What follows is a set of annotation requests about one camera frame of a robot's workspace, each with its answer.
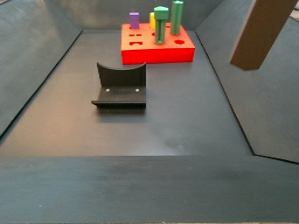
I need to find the brown hexagon peg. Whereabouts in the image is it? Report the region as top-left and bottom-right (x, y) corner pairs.
(230, 0), (298, 71)

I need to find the red peg board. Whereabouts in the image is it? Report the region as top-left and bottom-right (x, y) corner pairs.
(121, 23), (196, 65)

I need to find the black curved holder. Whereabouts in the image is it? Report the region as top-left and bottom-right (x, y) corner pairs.
(91, 64), (146, 108)

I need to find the purple square peg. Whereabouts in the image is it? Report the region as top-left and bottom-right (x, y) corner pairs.
(130, 12), (139, 29)

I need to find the yellow cylinder peg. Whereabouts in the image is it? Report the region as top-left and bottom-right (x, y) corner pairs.
(150, 12), (155, 29)

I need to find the green triangular peg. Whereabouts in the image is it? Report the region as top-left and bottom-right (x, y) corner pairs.
(154, 6), (170, 44)

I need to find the green star peg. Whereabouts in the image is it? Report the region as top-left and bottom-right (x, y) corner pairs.
(171, 0), (183, 36)

